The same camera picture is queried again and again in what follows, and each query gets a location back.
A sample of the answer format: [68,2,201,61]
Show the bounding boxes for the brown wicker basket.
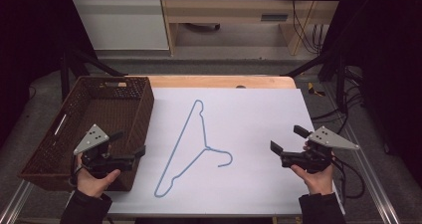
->
[18,76,155,192]

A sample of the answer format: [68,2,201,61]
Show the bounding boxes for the white cabinet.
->
[65,0,170,52]

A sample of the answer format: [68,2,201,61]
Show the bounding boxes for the person's left hand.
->
[76,152,122,199]

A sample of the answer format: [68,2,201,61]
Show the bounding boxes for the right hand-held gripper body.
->
[280,125,360,174]

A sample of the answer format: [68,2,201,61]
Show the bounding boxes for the white table sheet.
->
[106,87,346,217]

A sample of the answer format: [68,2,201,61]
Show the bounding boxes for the person's right hand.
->
[290,143,335,196]

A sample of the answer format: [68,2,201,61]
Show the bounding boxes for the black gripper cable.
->
[330,156,366,200]
[68,153,84,188]

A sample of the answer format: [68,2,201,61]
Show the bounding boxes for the black curtain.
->
[322,0,422,188]
[0,0,98,148]

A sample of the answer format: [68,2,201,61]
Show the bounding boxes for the aluminium rail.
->
[0,179,35,224]
[322,84,403,224]

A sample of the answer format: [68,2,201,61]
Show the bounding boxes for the black floor cables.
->
[311,66,366,135]

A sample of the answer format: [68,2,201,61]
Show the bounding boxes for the yellow and black tool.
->
[307,82,326,98]

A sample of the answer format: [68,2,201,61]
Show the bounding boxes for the black hanging cables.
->
[288,0,325,56]

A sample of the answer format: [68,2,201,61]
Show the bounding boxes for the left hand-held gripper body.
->
[73,123,137,179]

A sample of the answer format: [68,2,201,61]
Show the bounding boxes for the blue wire hanger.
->
[153,99,234,199]

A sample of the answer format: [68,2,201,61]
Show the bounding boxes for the light wooden desk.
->
[158,0,346,57]

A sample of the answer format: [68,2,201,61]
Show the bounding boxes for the black metal stand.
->
[59,46,126,103]
[284,46,349,113]

